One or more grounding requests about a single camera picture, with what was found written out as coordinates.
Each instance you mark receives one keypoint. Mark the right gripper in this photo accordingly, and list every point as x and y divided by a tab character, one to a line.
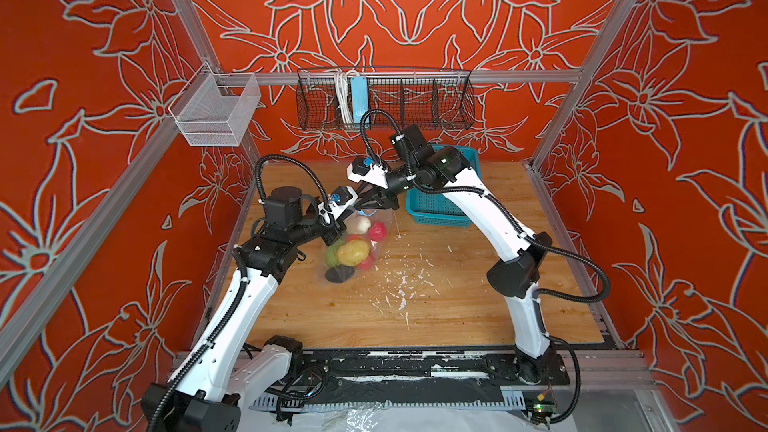
383	197

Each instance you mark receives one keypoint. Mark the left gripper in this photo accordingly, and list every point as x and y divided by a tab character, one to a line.
332	233

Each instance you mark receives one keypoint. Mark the green cabbage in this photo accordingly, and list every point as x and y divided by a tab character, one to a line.
331	255

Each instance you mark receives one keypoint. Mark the white radish with leaves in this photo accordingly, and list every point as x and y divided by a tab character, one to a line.
359	225

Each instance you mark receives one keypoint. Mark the yellow potato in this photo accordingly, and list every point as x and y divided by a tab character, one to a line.
353	252

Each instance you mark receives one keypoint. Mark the dark avocado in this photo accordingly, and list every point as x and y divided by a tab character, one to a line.
339	274

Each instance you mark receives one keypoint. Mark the clear zip top bag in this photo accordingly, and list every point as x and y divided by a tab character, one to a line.
378	249

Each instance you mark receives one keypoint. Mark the red fruit front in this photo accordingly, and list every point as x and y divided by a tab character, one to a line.
377	232

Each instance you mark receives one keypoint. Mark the red fruit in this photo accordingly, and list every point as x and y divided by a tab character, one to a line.
366	264
377	232

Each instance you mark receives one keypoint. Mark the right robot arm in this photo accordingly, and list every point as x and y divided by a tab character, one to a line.
520	252

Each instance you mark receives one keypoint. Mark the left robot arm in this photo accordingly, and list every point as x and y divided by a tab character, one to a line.
201	394

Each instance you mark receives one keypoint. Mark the turquoise plastic basket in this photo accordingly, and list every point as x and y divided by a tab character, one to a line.
437	210

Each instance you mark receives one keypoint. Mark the light blue box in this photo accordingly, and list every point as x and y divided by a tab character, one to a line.
359	96

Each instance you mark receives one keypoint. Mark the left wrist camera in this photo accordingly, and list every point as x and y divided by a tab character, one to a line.
288	207

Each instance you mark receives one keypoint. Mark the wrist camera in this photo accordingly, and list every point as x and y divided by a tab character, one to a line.
394	168
288	207

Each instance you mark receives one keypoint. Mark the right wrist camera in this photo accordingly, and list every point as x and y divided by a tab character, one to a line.
394	168

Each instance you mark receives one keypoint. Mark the black wire wall basket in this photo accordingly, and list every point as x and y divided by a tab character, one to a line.
431	98

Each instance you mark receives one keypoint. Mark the clear wire wall basket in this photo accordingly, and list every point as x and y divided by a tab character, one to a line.
215	109

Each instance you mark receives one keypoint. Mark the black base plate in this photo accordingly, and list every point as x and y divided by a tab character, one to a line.
497	364

